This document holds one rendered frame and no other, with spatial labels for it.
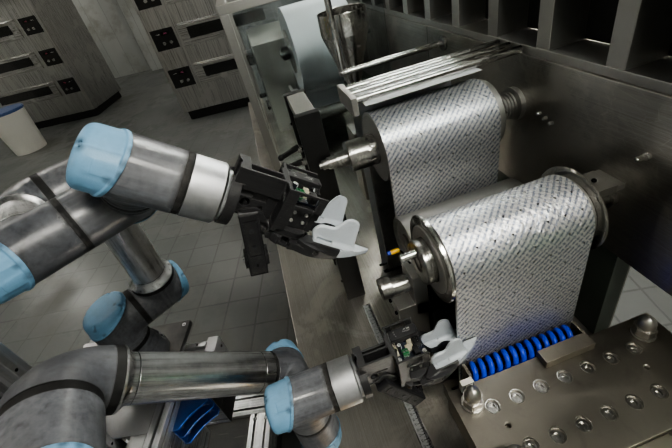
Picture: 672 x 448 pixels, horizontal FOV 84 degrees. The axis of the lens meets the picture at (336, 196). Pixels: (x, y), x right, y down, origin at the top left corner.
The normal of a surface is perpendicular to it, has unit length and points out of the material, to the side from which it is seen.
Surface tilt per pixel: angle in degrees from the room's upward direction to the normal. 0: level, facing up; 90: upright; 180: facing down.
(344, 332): 0
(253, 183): 91
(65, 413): 49
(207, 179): 58
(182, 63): 90
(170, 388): 78
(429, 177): 92
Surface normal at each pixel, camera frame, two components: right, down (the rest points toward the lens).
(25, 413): -0.07, -0.86
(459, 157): 0.26, 0.54
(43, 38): 0.04, 0.57
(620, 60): -0.94, 0.32
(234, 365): 0.62, -0.61
